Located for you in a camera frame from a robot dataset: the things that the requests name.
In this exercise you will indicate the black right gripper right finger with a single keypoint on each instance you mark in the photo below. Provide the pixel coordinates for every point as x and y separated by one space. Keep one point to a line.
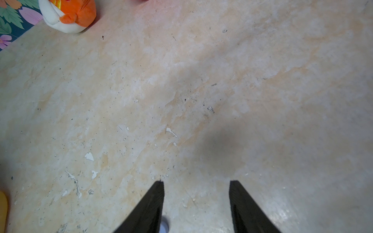
247 216

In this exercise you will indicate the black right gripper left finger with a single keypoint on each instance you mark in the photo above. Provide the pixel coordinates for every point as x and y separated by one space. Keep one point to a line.
146 217

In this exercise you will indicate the white purple usb drive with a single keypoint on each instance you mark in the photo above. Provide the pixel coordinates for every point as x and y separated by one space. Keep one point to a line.
164 225

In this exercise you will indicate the yellow plastic storage box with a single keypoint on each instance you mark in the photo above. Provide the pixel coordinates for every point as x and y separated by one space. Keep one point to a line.
3 211

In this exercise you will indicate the white orange small plush toy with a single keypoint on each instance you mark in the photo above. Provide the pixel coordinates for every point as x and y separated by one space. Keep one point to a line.
68 16

